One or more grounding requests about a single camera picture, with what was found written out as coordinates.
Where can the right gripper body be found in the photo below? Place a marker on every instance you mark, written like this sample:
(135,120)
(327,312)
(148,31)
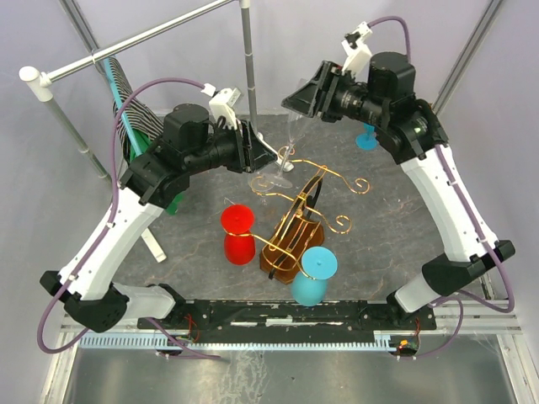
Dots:
(343,92)

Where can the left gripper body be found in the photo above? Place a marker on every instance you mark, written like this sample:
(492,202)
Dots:
(233,149)

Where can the clear wine glass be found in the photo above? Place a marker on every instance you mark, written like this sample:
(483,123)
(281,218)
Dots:
(260,185)
(296,128)

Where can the blue wine glass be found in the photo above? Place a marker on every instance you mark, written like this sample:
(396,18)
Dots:
(310,285)
(367,139)

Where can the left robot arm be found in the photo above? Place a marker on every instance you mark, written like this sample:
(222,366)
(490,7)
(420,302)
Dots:
(192,142)

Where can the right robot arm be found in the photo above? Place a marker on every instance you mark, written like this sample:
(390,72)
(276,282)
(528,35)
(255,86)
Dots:
(408,128)

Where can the red plastic wine glass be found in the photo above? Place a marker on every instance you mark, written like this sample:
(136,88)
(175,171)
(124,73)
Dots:
(239,245)

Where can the white clothes rack stand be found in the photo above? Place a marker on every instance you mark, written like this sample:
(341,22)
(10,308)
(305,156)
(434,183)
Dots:
(58,197)

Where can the striped cloth on hanger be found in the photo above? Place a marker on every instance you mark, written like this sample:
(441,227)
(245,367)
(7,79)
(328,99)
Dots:
(138,122)

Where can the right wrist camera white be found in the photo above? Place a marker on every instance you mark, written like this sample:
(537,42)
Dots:
(358,53)

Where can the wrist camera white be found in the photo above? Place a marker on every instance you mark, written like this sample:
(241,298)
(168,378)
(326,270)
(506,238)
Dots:
(358,53)
(222,104)

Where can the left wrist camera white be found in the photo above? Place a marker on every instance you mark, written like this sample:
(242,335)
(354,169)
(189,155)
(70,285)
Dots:
(222,104)

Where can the gold wire glass rack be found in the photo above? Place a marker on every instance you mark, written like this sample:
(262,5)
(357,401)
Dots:
(301,227)

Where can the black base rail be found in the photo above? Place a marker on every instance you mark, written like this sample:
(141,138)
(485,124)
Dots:
(284,321)

